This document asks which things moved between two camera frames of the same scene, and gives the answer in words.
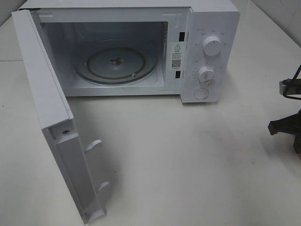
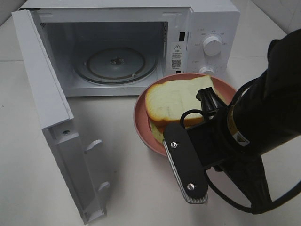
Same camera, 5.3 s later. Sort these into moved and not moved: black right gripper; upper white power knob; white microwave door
Moved: black right gripper
Not moved: white microwave door; upper white power knob
